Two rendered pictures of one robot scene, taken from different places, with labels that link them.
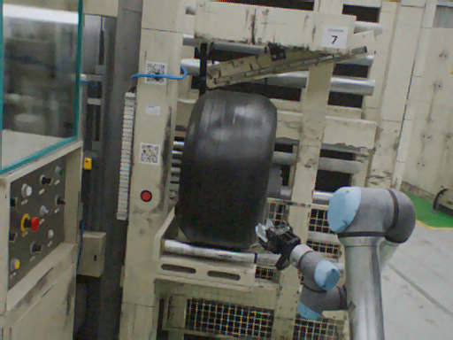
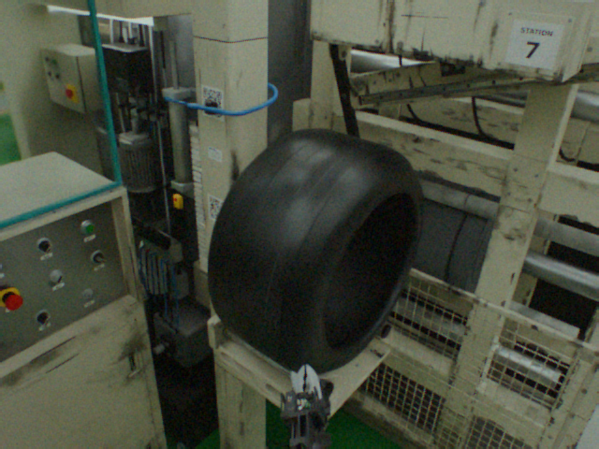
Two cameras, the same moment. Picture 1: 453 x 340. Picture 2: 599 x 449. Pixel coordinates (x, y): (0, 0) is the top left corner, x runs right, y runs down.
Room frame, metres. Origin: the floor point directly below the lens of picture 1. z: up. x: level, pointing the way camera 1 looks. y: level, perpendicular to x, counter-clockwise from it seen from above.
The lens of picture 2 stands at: (1.20, -0.53, 1.83)
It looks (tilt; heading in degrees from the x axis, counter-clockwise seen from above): 29 degrees down; 33
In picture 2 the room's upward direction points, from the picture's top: 2 degrees clockwise
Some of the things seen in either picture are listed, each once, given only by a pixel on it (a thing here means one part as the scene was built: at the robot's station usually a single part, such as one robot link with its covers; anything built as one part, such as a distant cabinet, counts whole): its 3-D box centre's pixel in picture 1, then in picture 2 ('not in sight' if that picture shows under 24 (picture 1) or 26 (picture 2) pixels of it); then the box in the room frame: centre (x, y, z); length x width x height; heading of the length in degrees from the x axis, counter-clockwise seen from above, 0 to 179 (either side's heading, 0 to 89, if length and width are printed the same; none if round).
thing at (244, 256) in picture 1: (209, 251); (275, 356); (1.94, 0.00, 0.90); 0.35 x 0.05 x 0.05; 85
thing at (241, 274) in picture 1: (205, 267); (273, 373); (1.95, 0.01, 0.84); 0.36 x 0.09 x 0.06; 85
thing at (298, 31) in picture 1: (273, 28); (445, 21); (2.37, -0.15, 1.71); 0.61 x 0.25 x 0.15; 85
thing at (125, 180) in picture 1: (128, 157); (207, 205); (2.06, 0.34, 1.19); 0.05 x 0.04 x 0.48; 175
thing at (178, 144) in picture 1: (178, 172); not in sight; (2.48, 0.18, 1.05); 0.20 x 0.15 x 0.30; 85
